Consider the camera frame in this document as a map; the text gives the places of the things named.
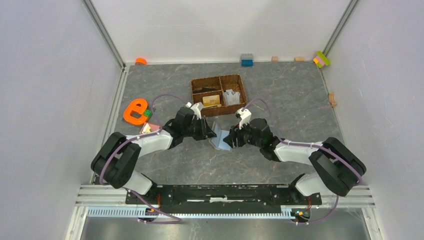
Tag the orange round cap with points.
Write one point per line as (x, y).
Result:
(140, 61)

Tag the wooden arch block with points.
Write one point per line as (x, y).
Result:
(332, 100)

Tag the orange plastic tape dispenser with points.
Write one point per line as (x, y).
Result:
(135, 114)

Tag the grey card holder wallet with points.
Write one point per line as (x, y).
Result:
(218, 141)

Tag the green toy block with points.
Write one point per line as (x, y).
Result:
(147, 113)

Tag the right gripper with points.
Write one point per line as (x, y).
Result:
(237, 133)

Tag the blue grey toy brick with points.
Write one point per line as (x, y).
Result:
(246, 59)

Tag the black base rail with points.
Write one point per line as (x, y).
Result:
(227, 198)

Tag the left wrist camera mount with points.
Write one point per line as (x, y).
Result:
(196, 107)

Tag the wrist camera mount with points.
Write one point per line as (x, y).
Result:
(244, 116)
(196, 107)

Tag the white cards in basket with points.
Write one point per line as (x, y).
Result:
(231, 97)

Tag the brown wicker divided basket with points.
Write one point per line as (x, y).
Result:
(220, 83)

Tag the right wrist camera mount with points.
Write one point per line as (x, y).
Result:
(244, 116)

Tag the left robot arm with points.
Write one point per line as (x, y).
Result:
(116, 160)

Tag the black item in basket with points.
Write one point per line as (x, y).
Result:
(204, 90)

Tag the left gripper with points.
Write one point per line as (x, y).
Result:
(206, 131)

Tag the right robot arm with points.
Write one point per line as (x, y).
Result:
(337, 169)

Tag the multicolour toy brick stack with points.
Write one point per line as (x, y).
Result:
(321, 60)

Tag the yellow card in basket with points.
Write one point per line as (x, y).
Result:
(211, 100)

